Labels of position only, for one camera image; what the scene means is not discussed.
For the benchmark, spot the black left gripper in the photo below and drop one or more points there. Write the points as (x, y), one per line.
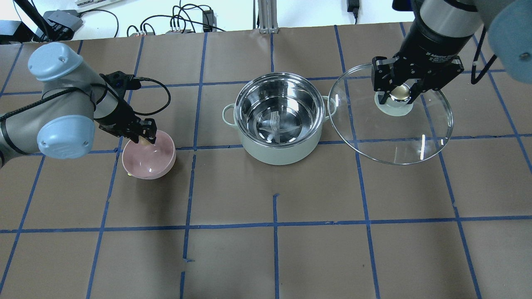
(117, 118)

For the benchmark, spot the pink bowl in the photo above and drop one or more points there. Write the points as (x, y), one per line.
(148, 161)

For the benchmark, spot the black power adapter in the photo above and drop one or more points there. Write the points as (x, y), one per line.
(208, 19)

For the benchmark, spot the glass pot lid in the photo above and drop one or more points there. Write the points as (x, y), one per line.
(396, 132)

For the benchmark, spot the grey box device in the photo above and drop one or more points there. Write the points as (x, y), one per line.
(68, 21)

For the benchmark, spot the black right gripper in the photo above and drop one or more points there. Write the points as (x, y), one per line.
(432, 43)

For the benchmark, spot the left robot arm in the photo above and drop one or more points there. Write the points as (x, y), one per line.
(75, 101)

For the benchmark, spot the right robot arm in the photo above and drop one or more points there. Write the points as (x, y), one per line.
(441, 28)

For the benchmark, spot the pale green metal pot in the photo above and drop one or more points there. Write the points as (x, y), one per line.
(279, 117)

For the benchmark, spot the aluminium frame post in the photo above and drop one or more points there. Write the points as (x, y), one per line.
(267, 16)

